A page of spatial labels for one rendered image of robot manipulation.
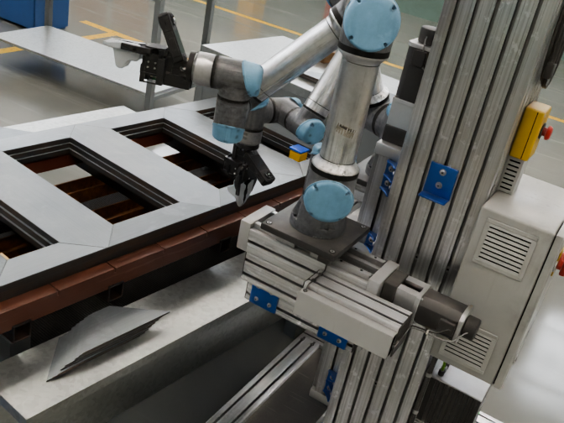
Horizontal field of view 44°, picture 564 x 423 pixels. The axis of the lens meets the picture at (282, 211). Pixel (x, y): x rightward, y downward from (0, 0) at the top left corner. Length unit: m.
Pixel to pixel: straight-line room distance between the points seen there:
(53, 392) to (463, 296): 1.05
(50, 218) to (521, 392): 2.19
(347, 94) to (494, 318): 0.71
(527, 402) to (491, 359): 1.39
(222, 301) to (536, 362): 1.89
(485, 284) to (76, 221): 1.13
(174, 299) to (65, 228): 0.38
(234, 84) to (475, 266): 0.76
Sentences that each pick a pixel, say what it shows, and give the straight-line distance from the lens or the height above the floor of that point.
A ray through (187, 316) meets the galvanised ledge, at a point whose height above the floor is 0.68.
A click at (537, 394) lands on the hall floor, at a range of 3.42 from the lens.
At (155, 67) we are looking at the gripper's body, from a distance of 1.63.
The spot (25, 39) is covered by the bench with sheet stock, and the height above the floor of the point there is 0.23.
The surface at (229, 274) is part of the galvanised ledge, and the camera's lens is 2.28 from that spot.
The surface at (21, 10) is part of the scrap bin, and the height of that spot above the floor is 0.16.
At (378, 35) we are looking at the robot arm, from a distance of 1.52.
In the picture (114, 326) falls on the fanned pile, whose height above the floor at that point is 0.72.
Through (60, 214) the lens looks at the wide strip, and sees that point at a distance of 2.12.
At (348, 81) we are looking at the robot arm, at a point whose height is 1.49.
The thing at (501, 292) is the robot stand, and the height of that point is 1.03.
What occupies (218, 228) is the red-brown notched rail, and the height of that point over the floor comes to 0.82.
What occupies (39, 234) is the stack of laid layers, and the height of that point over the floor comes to 0.85.
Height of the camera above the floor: 1.91
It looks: 27 degrees down
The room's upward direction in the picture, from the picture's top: 12 degrees clockwise
